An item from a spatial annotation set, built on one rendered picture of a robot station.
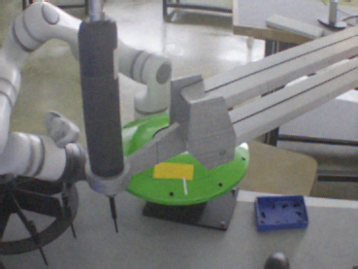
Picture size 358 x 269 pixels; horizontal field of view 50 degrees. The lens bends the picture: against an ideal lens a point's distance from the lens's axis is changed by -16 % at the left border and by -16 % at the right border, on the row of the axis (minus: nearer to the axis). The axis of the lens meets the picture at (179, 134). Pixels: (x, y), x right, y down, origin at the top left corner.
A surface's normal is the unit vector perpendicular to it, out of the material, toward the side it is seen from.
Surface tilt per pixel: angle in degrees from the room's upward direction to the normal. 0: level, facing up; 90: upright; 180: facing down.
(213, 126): 90
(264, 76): 12
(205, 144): 90
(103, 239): 0
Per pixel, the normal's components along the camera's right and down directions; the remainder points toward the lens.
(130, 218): 0.01, -0.82
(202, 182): 0.16, -0.55
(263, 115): -0.18, -0.75
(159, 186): -0.08, -0.52
